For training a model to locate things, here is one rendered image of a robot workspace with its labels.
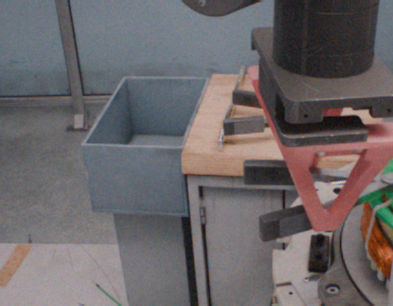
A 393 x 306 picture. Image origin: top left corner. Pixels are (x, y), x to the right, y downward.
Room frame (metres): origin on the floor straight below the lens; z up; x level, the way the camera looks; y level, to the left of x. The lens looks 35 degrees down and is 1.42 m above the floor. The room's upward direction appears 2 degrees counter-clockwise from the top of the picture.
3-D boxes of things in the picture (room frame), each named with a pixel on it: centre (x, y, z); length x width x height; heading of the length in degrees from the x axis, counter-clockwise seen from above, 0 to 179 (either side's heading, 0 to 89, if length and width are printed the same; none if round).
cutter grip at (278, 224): (0.35, -0.03, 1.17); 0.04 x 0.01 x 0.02; 111
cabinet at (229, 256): (0.68, -0.05, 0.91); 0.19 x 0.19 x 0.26; 82
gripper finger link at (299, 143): (0.36, -0.05, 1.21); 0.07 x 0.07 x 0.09; 9
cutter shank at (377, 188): (0.37, -0.07, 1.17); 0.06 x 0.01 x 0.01; 121
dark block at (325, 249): (0.40, -0.05, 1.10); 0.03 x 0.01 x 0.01; 171
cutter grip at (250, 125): (0.62, 0.00, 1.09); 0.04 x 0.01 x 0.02; 97
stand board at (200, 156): (0.68, -0.05, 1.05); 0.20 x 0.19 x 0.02; 82
